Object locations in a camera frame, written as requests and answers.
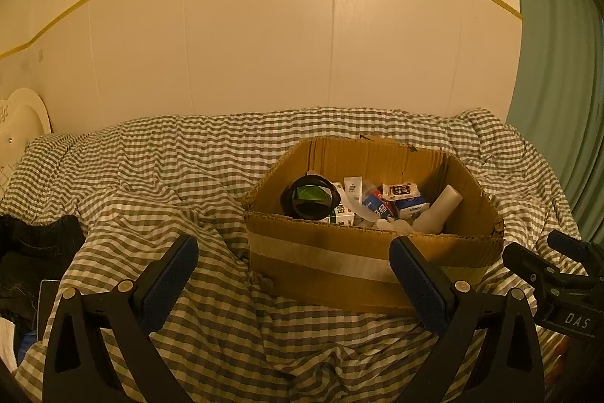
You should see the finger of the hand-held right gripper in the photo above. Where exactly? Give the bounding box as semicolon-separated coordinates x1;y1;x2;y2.
547;230;604;276
501;242;567;290

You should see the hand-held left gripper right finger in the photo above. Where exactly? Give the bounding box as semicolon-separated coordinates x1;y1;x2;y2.
388;237;545;403

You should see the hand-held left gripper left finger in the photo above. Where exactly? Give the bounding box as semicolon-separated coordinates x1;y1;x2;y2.
42;234;200;403

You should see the small white bottle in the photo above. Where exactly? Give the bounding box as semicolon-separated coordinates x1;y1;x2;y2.
375;216;416;233

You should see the blue white box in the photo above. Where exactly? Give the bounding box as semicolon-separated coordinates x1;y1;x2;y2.
394;196;432;219

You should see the white plastic bottle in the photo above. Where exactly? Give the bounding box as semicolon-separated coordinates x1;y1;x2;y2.
413;185;462;234

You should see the brown cardboard box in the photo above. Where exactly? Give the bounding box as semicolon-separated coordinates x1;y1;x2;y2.
242;136;505;316

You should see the green medicine box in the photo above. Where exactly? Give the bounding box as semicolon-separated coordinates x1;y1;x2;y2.
295;182;358;227

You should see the small white tube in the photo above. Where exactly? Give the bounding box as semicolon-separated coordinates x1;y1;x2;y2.
343;177;363;205

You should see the black round container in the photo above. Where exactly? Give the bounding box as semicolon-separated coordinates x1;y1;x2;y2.
282;175;341;222

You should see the smartphone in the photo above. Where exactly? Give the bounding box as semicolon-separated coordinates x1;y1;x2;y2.
38;279;62;333

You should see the green checked blanket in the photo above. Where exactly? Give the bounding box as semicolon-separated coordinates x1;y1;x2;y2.
0;107;588;403

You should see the black clothing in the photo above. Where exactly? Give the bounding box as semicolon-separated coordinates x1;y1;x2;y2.
0;214;86;330

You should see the green curtain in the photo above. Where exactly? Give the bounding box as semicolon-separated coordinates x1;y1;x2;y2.
502;0;604;238

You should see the white paper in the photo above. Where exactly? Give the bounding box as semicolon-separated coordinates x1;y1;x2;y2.
0;320;17;380

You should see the white quilted pillow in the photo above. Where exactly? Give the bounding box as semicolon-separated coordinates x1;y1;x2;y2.
0;157;22;196

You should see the white headboard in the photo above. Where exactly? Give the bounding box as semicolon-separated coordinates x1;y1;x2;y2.
0;88;52;177

